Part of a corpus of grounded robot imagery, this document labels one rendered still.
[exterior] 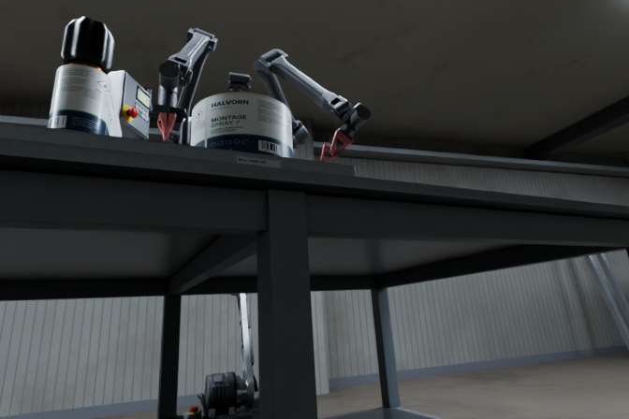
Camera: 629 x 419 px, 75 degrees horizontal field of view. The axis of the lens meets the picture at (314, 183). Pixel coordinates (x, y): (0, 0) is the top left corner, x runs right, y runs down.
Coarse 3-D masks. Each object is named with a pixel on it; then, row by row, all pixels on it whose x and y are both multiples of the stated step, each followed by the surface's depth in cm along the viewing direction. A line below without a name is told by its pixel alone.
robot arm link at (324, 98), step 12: (276, 60) 162; (276, 72) 163; (288, 72) 159; (300, 72) 159; (300, 84) 157; (312, 84) 156; (312, 96) 156; (324, 96) 152; (336, 96) 153; (324, 108) 154; (336, 108) 149; (348, 108) 152
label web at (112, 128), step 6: (114, 102) 82; (108, 108) 74; (114, 108) 82; (108, 114) 74; (114, 114) 82; (108, 120) 75; (114, 120) 83; (108, 126) 75; (114, 126) 83; (120, 126) 92; (108, 132) 75; (114, 132) 84; (120, 132) 93
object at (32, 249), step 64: (320, 192) 63; (384, 192) 65; (448, 192) 71; (0, 256) 97; (64, 256) 102; (128, 256) 107; (192, 256) 114; (256, 256) 121; (320, 256) 129; (384, 256) 138; (448, 256) 149
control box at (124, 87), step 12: (120, 72) 139; (120, 84) 138; (132, 84) 143; (120, 96) 136; (132, 96) 142; (120, 108) 135; (144, 108) 149; (120, 120) 134; (132, 120) 140; (132, 132) 143; (144, 132) 147
